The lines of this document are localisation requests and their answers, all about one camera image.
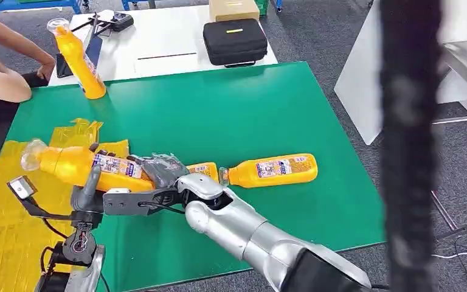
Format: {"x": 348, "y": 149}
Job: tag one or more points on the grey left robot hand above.
{"x": 88, "y": 197}

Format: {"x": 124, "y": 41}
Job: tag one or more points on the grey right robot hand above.
{"x": 165, "y": 169}

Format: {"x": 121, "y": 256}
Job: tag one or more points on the orange drink bottle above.
{"x": 80, "y": 60}
{"x": 273, "y": 169}
{"x": 72, "y": 165}

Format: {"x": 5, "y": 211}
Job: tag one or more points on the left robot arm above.
{"x": 84, "y": 274}

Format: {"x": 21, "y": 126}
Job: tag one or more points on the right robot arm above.
{"x": 233, "y": 225}

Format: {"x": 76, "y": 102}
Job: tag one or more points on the green table mat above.
{"x": 217, "y": 113}

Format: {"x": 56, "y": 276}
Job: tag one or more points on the yellow plastic sheet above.
{"x": 8, "y": 241}

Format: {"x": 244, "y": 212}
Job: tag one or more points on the thin black strip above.
{"x": 167, "y": 56}

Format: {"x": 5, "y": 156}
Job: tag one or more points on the white table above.
{"x": 169, "y": 36}

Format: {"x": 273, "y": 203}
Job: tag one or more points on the black phone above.
{"x": 63, "y": 66}

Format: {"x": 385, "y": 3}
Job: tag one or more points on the person's hand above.
{"x": 46, "y": 70}

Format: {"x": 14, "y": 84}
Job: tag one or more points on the dark blue notebook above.
{"x": 93, "y": 50}

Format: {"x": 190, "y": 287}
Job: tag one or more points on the black carrying case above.
{"x": 235, "y": 42}

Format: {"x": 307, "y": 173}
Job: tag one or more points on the black remote controller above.
{"x": 116, "y": 21}

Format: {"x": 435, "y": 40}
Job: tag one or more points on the tan cardboard box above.
{"x": 233, "y": 10}

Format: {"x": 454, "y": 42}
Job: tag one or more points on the green plastic crate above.
{"x": 261, "y": 6}

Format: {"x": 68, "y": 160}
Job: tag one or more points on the blue metal rack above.
{"x": 32, "y": 4}

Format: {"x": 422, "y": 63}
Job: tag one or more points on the white board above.
{"x": 362, "y": 80}

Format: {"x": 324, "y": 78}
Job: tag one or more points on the grey right wrist camera bracket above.
{"x": 136, "y": 202}

